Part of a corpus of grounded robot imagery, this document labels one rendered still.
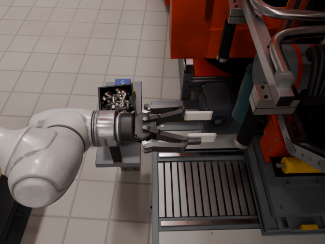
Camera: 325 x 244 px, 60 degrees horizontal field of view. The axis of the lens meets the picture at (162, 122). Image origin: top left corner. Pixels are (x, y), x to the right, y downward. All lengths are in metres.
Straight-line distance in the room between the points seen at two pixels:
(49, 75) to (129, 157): 1.21
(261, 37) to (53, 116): 0.52
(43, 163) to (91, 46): 1.84
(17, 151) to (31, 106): 1.45
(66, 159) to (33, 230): 1.04
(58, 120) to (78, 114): 0.05
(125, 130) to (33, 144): 0.21
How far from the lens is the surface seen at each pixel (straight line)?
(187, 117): 0.72
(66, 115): 0.68
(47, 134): 0.59
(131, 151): 1.11
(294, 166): 1.07
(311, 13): 0.80
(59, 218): 1.55
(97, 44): 2.32
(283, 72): 0.61
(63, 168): 0.54
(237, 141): 0.78
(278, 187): 1.38
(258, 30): 0.75
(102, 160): 1.10
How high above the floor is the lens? 1.40
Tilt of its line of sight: 54 degrees down
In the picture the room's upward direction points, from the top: straight up
